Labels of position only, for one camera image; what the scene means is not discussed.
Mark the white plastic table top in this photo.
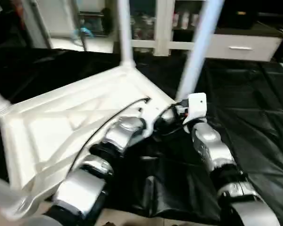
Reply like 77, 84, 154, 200
0, 63, 178, 219

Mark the white glass-door cabinet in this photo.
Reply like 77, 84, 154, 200
119, 0, 204, 57

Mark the black mat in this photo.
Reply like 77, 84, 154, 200
0, 47, 283, 223

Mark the white drawer unit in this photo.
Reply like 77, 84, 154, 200
207, 34, 283, 62

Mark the black box with orange label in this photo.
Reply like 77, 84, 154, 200
223, 0, 259, 30

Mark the light blue plastic stand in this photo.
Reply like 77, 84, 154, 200
72, 25, 95, 40

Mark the black TV stand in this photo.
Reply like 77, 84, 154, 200
257, 11, 283, 38

